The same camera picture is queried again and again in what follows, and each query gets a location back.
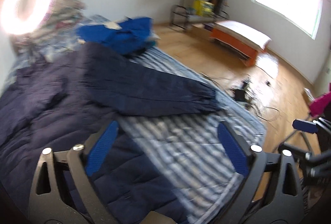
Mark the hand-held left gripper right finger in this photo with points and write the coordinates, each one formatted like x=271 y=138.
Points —
x=232 y=149

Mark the yellow box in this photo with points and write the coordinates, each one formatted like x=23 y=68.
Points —
x=204 y=6

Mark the orange bench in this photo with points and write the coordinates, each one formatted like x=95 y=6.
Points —
x=232 y=43

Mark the pile of floral quilts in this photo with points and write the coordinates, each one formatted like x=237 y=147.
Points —
x=67 y=10

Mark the bed with striped sheet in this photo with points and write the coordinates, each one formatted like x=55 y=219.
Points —
x=186 y=141

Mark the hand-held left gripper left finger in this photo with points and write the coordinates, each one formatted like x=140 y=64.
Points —
x=102 y=146

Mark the navy puffer jacket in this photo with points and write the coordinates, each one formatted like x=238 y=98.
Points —
x=64 y=100

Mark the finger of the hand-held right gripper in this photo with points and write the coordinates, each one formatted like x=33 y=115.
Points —
x=305 y=126
x=297 y=153

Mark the pink cloth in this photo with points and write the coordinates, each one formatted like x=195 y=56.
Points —
x=322 y=105

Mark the white bench mattress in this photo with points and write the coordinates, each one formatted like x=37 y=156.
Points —
x=245 y=31

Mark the black shoe rack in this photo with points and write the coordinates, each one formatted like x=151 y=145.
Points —
x=181 y=17

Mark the bright blue jacket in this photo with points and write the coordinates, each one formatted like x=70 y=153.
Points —
x=124 y=35

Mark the black device on floor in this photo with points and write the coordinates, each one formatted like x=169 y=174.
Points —
x=240 y=93

